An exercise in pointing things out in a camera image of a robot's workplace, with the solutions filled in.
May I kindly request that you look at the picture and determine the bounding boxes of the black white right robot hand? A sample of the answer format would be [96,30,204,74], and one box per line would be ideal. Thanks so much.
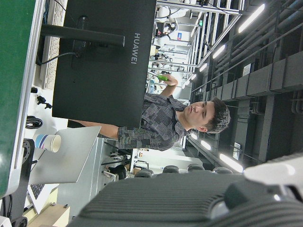
[68,152,303,227]

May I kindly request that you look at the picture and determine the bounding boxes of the ceiling light strip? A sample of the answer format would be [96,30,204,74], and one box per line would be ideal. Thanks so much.
[218,153,244,174]
[237,3,266,34]
[212,44,226,60]

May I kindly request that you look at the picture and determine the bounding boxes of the person in patterned shirt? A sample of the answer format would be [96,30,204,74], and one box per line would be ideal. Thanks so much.
[68,73,232,152]

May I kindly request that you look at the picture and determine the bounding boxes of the silver laptop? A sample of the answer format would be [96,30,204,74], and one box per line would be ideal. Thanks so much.
[23,125,102,215]

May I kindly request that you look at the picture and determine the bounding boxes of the striped paper cup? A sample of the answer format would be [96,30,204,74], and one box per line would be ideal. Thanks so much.
[35,133,62,153]

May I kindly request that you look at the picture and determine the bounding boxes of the black metal flange part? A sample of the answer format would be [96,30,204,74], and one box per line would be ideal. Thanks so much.
[9,139,36,221]

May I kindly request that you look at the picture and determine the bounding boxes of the black Huawei monitor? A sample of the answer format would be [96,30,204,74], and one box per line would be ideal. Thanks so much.
[40,0,158,130]

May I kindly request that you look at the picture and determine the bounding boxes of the black connector plug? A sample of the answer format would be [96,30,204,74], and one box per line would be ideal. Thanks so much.
[36,95,53,110]

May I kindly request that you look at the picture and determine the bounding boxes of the white keyboard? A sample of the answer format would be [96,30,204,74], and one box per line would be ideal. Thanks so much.
[38,0,69,90]

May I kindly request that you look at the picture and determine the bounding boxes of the green conveyor belt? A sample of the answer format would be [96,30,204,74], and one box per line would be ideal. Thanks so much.
[0,0,47,200]

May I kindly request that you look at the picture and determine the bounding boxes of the black coiled cable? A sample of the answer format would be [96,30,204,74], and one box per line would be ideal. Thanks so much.
[25,115,44,130]

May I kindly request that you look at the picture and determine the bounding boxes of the black monitor cable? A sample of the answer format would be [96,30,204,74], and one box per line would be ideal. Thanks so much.
[35,52,80,66]

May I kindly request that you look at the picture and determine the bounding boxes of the aluminium frame rack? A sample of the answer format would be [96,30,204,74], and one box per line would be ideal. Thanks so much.
[156,0,245,70]

